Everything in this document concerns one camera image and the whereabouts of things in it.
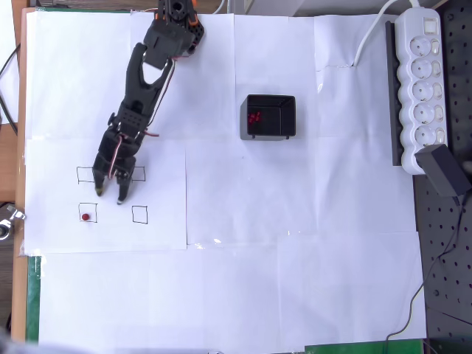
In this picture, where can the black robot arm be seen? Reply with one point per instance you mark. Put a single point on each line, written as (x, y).
(166, 44)

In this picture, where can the black open box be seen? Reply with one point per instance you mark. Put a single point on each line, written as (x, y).
(280, 121)

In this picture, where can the white paper with drawn squares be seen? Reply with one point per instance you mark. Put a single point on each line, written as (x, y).
(110, 236)

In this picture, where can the metal clamp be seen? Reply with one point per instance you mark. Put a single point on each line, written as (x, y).
(7, 225)

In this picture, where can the green mat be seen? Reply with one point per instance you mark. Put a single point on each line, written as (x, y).
(32, 295)

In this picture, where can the white power strip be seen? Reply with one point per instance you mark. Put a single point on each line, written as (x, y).
(420, 92)

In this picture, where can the black power adapter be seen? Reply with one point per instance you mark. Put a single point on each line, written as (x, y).
(440, 169)

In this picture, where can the black pegboard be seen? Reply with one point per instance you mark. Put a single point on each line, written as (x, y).
(450, 276)

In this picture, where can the black rail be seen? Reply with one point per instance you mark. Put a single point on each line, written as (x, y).
(394, 110)

